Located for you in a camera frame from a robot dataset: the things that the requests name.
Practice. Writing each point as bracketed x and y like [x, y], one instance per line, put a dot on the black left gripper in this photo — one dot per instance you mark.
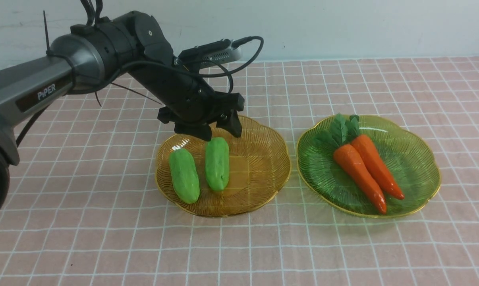
[189, 101]

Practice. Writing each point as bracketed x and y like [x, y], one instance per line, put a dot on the green toy cucumber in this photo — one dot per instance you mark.
[184, 176]
[217, 166]

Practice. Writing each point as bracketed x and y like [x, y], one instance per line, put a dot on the orange toy carrot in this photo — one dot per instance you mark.
[371, 158]
[335, 140]

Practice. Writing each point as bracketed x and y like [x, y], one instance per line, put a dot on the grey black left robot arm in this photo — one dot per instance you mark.
[95, 54]

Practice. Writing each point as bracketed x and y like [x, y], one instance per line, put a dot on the amber ribbed plastic plate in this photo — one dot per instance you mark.
[260, 167]

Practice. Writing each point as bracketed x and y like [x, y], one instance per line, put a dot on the pink checkered tablecloth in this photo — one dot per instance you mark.
[83, 207]

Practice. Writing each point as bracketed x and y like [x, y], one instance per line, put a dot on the green ribbed plastic plate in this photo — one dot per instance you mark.
[407, 156]

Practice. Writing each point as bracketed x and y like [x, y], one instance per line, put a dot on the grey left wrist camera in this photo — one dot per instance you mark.
[222, 52]

